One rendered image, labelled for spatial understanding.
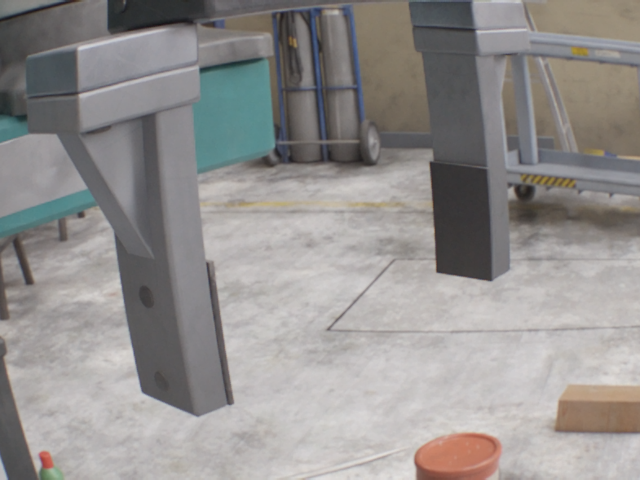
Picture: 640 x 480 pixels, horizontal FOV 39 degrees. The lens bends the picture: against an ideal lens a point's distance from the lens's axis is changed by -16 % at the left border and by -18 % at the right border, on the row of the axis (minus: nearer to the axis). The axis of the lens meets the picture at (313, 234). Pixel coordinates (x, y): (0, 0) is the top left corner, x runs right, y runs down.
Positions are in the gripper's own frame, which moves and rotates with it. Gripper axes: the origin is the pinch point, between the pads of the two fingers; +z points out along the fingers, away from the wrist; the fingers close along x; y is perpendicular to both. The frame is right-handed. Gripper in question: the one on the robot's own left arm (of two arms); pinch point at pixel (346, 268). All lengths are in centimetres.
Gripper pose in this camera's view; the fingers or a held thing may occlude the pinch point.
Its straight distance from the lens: 31.2
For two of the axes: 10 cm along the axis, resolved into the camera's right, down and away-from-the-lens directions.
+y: 7.2, 1.1, -6.8
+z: 0.8, 9.7, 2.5
